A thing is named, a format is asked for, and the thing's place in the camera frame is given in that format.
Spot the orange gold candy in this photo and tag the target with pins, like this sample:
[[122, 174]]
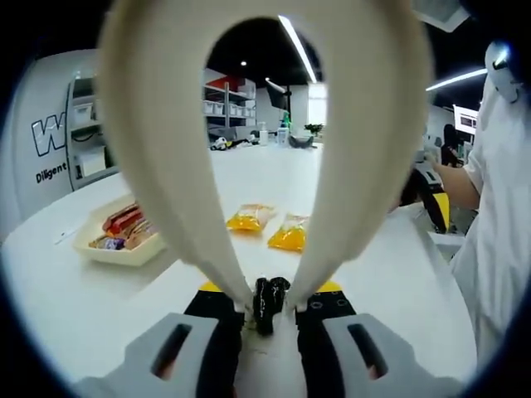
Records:
[[98, 243]]

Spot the green spray bottle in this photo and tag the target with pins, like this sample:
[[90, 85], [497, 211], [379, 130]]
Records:
[[285, 118]]

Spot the white pump bottle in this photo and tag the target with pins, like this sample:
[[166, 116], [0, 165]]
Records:
[[264, 136]]

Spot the idle hand-held gripper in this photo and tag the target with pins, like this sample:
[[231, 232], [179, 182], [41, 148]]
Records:
[[226, 143]]

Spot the ceiling air conditioner vent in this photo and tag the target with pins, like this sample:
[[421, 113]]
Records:
[[441, 14]]

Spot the green potted plant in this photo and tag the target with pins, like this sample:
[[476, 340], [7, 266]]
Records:
[[314, 129]]

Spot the grey shelf unit with boxes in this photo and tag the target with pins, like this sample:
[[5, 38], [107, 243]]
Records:
[[228, 108]]

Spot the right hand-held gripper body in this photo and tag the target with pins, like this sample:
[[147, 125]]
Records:
[[427, 157]]

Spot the translucent jug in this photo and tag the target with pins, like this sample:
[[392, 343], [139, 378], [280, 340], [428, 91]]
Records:
[[282, 137]]

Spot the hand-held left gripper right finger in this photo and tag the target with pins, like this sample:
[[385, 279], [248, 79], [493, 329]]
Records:
[[319, 348]]

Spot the wall screen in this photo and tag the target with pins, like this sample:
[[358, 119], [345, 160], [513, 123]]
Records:
[[466, 118]]

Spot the group of ceiling spotlights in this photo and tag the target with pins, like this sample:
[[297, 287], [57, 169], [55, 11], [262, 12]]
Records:
[[243, 63]]

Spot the large white carton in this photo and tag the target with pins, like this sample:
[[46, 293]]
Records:
[[91, 161]]

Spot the ceiling strip light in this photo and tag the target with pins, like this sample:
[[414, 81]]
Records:
[[298, 47], [456, 79]]

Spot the bright window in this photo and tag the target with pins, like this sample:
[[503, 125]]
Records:
[[317, 103]]

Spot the long red snack bar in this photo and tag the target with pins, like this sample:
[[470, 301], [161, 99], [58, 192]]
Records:
[[122, 217]]

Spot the small black glossy item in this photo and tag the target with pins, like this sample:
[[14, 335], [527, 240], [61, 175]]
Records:
[[267, 302]]

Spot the yellow pastry food packet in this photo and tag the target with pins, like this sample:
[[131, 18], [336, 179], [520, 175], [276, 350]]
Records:
[[288, 236], [249, 219]]

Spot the white storage box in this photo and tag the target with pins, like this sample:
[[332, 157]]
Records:
[[84, 113]]

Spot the grey curved object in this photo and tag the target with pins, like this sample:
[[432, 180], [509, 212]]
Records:
[[301, 143]]

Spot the person in white shirt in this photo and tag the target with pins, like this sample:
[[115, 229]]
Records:
[[498, 228]]

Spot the grey metal shelf unit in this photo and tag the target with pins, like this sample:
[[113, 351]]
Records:
[[85, 125]]

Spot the cream plastic food tongs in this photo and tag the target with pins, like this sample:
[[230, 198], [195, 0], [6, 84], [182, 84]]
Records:
[[166, 124]]

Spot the cream hexagonal container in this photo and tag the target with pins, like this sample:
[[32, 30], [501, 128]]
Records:
[[124, 257]]

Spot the white neck-worn device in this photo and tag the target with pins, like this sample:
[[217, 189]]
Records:
[[502, 79]]

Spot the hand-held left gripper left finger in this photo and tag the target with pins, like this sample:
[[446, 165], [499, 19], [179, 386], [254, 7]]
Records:
[[207, 356]]

